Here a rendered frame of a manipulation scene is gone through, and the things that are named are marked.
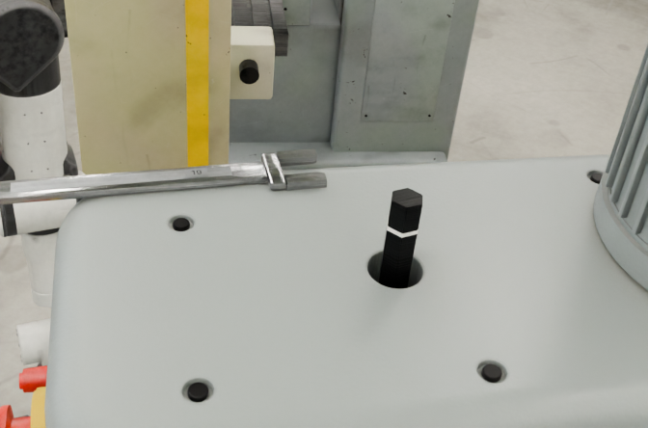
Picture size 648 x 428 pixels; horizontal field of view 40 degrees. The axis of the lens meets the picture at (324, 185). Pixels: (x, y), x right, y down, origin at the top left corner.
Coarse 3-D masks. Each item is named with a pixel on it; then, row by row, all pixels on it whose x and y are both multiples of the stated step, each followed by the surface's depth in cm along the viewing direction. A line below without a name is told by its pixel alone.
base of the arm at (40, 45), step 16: (16, 0) 109; (32, 0) 110; (0, 16) 108; (16, 16) 109; (32, 16) 110; (48, 16) 111; (0, 32) 109; (16, 32) 110; (32, 32) 111; (48, 32) 112; (0, 48) 111; (16, 48) 111; (32, 48) 112; (48, 48) 113; (0, 64) 112; (16, 64) 113; (32, 64) 113; (48, 64) 115; (0, 80) 113; (16, 80) 114
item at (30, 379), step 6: (42, 366) 73; (24, 372) 72; (30, 372) 72; (36, 372) 72; (42, 372) 72; (24, 378) 72; (30, 378) 72; (36, 378) 72; (42, 378) 72; (24, 384) 72; (30, 384) 72; (36, 384) 72; (42, 384) 72; (24, 390) 72; (30, 390) 72
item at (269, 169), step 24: (192, 168) 64; (216, 168) 64; (240, 168) 65; (264, 168) 65; (0, 192) 60; (24, 192) 61; (48, 192) 61; (72, 192) 61; (96, 192) 62; (120, 192) 62; (144, 192) 62
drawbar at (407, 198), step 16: (400, 192) 55; (416, 192) 55; (400, 208) 54; (416, 208) 54; (400, 224) 55; (416, 224) 55; (400, 240) 56; (384, 256) 57; (400, 256) 57; (384, 272) 58; (400, 272) 57
